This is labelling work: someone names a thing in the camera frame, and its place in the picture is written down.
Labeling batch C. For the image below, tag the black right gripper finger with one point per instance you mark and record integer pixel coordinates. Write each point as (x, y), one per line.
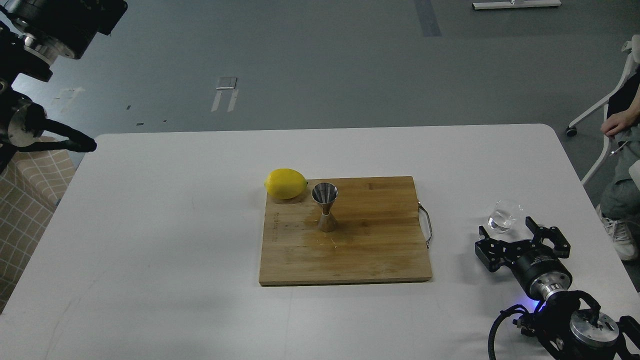
(560, 245)
(495, 253)

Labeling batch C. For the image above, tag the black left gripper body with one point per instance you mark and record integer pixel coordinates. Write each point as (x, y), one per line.
(53, 28)

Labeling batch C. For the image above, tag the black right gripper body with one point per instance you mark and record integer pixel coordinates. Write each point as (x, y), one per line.
(541, 274)

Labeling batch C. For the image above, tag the clear glass cup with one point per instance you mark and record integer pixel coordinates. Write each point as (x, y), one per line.
(505, 214)

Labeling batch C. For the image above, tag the steel double jigger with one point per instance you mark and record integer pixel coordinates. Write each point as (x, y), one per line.
(325, 194)

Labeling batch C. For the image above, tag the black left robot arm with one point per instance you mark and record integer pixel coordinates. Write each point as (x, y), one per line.
(25, 125)

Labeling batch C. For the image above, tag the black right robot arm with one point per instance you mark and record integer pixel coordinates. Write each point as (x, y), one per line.
(569, 325)

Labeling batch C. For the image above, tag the seated person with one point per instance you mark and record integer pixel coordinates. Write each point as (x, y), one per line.
(620, 200)

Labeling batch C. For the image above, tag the wooden cutting board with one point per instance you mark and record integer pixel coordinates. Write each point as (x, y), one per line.
(378, 237)

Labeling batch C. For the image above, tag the beige checkered cloth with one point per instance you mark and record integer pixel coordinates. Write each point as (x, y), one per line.
(31, 187)

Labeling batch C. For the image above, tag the yellow lemon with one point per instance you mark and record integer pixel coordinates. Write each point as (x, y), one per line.
(285, 183)

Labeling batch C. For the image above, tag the white floor rail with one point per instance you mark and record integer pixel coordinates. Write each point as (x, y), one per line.
(515, 4)

